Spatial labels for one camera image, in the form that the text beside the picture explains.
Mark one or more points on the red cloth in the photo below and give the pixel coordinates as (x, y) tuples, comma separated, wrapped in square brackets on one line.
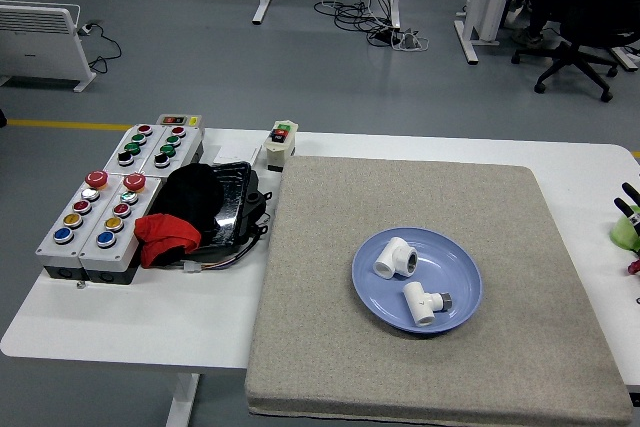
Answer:
[(165, 229)]

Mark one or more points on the white panel heater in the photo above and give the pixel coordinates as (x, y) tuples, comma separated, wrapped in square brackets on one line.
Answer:
[(35, 42)]

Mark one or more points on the green cup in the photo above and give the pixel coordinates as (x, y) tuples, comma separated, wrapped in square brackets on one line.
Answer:
[(620, 234)]

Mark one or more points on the black bracket device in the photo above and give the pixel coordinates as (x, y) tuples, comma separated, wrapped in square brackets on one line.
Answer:
[(252, 207)]

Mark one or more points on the white tee pipe wide threaded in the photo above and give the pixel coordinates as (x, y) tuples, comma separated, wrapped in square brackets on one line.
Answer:
[(390, 259)]

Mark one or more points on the cream green-red switch box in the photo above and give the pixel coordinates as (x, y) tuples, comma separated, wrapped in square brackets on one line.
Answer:
[(280, 147)]

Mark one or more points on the black cloth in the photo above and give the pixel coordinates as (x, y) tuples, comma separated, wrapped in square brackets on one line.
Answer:
[(192, 192)]

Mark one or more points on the white paper card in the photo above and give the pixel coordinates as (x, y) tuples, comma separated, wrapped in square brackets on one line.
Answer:
[(237, 152)]

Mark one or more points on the white tee pipe metal nut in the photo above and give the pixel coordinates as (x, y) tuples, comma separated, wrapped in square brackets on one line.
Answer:
[(417, 304)]

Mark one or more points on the white desk foot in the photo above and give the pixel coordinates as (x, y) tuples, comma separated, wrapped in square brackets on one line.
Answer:
[(627, 59)]

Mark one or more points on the blue plate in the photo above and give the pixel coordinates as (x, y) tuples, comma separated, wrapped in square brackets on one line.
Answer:
[(375, 297)]

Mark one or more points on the four-button control box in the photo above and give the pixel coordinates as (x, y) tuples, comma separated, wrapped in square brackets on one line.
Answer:
[(170, 149), (132, 147)]

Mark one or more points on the white desk with panel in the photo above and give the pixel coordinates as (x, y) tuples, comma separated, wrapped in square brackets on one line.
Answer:
[(487, 2)]

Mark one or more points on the small pink object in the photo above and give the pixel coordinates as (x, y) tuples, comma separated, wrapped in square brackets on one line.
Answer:
[(634, 267)]

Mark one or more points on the grey-brown table mat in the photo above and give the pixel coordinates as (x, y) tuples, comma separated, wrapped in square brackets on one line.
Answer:
[(400, 197)]

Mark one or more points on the white power strip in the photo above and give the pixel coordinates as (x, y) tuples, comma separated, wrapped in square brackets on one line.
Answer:
[(410, 41)]

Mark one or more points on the white table leg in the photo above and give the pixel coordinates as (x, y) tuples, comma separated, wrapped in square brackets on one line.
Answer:
[(182, 402)]

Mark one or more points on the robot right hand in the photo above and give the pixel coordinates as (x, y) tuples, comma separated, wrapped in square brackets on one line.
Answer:
[(634, 217)]

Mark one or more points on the black office chair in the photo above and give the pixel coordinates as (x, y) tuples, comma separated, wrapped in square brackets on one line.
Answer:
[(600, 12)]

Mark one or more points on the five-button control box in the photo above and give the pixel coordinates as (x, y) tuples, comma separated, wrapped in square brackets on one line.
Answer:
[(125, 247), (70, 247)]

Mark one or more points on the small grey switch box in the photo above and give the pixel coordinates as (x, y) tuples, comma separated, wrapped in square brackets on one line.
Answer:
[(177, 120)]

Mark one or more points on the black plastic tray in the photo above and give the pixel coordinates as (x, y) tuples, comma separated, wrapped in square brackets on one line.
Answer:
[(232, 207)]

